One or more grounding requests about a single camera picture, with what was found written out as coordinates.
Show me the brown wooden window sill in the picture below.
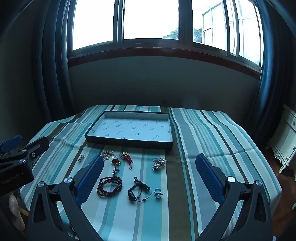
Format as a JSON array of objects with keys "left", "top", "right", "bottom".
[{"left": 68, "top": 47, "right": 260, "bottom": 79}]

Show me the pearl cluster brooch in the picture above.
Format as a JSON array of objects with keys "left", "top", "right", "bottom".
[{"left": 151, "top": 157, "right": 167, "bottom": 171}]

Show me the white carved cabinet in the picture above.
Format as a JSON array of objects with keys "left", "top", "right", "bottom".
[{"left": 266, "top": 104, "right": 296, "bottom": 181}]

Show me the striped teal tablecloth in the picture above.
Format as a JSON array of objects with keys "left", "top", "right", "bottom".
[{"left": 18, "top": 105, "right": 283, "bottom": 241}]

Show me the red knot gold lock charm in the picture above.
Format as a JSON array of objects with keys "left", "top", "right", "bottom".
[{"left": 121, "top": 152, "right": 135, "bottom": 170}]

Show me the black cord bead pendant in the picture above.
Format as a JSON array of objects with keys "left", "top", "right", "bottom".
[{"left": 127, "top": 176, "right": 153, "bottom": 202}]

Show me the dark red bead bracelet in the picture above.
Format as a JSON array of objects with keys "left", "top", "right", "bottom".
[{"left": 97, "top": 168, "right": 123, "bottom": 197}]

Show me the dark blue curtain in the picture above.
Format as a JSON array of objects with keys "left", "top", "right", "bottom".
[
  {"left": 245, "top": 0, "right": 296, "bottom": 130},
  {"left": 30, "top": 0, "right": 77, "bottom": 121}
]

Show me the person's left hand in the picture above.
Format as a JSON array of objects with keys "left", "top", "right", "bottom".
[{"left": 8, "top": 192, "right": 26, "bottom": 232}]

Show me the large dark framed window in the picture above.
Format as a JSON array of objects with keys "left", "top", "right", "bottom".
[{"left": 67, "top": 0, "right": 264, "bottom": 70}]

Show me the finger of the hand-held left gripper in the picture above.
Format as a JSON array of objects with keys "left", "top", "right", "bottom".
[
  {"left": 0, "top": 136, "right": 50, "bottom": 166},
  {"left": 0, "top": 135, "right": 23, "bottom": 154}
]

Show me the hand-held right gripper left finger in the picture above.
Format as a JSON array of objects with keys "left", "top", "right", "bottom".
[{"left": 27, "top": 155, "right": 104, "bottom": 241}]

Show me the gold chain necklace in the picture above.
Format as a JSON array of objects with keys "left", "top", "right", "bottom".
[{"left": 101, "top": 150, "right": 114, "bottom": 161}]

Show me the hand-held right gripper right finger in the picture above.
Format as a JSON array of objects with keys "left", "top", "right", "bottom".
[{"left": 195, "top": 153, "right": 273, "bottom": 241}]

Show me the dark green shallow tray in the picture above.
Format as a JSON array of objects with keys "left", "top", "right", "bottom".
[{"left": 84, "top": 111, "right": 174, "bottom": 151}]

